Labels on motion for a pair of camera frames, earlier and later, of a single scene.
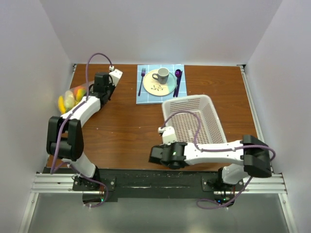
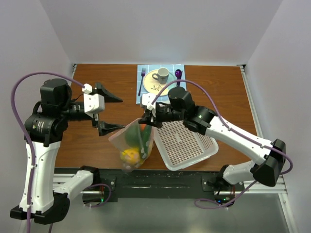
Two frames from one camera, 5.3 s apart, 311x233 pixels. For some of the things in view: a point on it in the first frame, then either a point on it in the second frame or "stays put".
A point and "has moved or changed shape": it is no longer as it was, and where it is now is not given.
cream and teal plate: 153,87 stays put
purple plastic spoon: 178,73 stays put
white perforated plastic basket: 211,129 has moved or changed shape
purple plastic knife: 178,85 stays put
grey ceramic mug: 162,75 stays put
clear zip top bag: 71,97 has moved or changed shape
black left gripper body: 110,90 → 74,114
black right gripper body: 162,146 → 166,114
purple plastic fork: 143,71 stays put
